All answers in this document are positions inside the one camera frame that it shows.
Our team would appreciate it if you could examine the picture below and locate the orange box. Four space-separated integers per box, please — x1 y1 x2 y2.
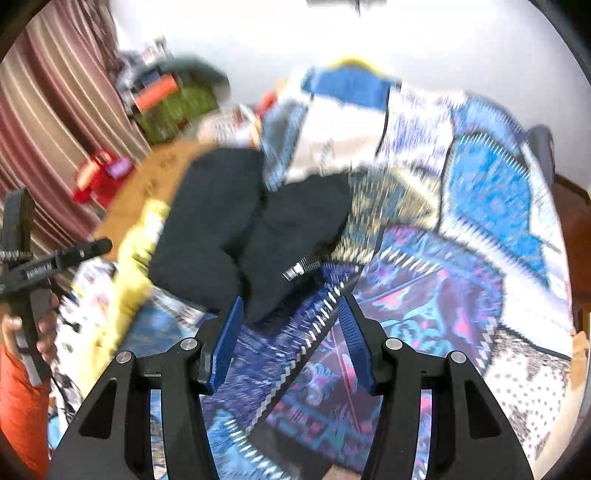
135 76 180 112

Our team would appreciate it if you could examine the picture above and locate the pile of assorted items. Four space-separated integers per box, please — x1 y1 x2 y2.
115 41 169 95

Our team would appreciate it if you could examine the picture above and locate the black zip jacket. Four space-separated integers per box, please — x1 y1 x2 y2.
147 147 355 325

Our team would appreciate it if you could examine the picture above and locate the beige blanket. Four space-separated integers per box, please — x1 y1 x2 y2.
569 309 591 391

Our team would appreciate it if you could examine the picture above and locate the yellow tan printed sheet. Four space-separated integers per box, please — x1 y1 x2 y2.
90 138 222 358

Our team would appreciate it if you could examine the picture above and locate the striped brown curtain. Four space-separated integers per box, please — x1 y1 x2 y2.
0 0 155 259

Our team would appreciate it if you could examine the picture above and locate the dark grey cloth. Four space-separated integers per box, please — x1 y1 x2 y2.
159 55 232 100

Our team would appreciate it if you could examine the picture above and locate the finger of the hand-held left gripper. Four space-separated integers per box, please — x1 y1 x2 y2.
2 187 36 265
52 237 114 273

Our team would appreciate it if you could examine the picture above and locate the person's left hand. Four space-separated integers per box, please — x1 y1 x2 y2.
0 294 62 370

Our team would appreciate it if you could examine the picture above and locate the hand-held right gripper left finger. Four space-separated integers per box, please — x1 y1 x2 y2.
46 295 245 480

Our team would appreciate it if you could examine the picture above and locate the grey bag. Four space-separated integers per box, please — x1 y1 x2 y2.
526 124 557 185

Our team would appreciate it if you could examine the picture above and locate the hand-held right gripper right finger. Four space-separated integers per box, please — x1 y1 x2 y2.
336 292 535 480

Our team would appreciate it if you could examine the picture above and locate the blue patchwork blanket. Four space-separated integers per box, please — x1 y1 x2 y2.
51 65 575 476

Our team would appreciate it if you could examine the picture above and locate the yellow pillow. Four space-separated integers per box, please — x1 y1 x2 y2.
330 56 386 77

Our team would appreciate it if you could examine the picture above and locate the red bag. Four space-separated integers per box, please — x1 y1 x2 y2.
70 148 132 208

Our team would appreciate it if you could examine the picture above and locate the cluttered shelf green box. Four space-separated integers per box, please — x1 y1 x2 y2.
134 85 220 144

